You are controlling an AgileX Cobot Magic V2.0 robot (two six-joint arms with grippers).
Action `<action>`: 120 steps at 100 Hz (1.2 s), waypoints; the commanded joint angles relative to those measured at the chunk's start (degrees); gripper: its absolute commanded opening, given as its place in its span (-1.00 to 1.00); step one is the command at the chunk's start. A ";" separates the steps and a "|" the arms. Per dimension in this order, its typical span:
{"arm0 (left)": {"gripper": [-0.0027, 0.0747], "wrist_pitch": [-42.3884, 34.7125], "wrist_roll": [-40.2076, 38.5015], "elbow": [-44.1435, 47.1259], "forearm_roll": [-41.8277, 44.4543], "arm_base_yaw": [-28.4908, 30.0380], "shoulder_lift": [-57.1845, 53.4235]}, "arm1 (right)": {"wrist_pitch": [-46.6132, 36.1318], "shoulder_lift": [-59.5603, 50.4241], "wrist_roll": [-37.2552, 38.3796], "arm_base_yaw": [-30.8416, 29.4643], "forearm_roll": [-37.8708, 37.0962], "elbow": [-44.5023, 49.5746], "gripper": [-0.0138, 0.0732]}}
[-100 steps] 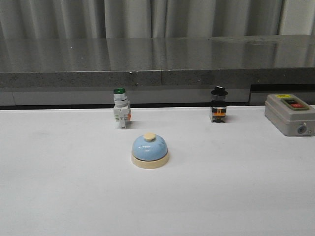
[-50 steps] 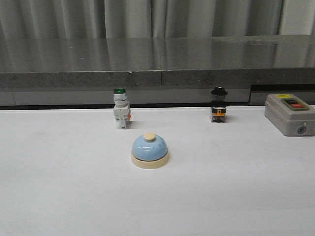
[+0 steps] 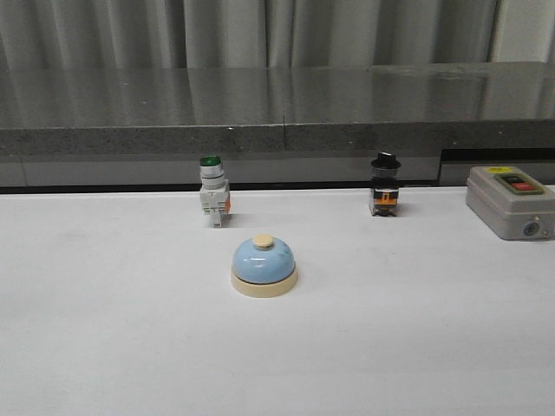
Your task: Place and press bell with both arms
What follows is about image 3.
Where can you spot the blue desk bell cream base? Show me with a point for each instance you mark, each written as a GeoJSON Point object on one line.
{"type": "Point", "coordinates": [263, 267]}

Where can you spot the grey push-button control box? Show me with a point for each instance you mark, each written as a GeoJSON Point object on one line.
{"type": "Point", "coordinates": [514, 205]}

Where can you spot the grey pleated curtain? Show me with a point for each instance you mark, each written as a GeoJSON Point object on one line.
{"type": "Point", "coordinates": [271, 34]}

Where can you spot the green pushbutton switch white body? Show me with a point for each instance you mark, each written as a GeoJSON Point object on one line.
{"type": "Point", "coordinates": [215, 197]}

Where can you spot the black rotary selector switch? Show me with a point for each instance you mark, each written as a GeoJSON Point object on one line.
{"type": "Point", "coordinates": [384, 185]}

